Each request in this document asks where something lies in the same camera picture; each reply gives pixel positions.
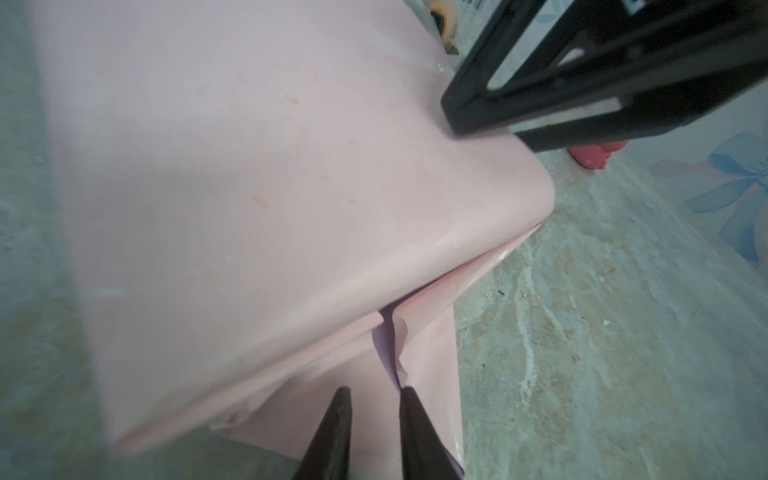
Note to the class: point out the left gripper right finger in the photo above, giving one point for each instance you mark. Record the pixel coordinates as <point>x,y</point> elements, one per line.
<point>423,455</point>

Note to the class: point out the pink red toy figure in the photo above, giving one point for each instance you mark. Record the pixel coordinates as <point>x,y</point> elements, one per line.
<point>596,156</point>

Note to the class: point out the purple wrapping paper sheet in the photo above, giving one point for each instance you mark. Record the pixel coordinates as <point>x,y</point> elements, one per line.
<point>263,204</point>

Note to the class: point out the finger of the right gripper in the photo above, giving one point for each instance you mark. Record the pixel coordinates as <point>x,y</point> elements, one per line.
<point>651,113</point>
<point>599,50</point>

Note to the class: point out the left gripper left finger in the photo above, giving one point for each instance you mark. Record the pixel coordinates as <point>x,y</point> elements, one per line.
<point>328,455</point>

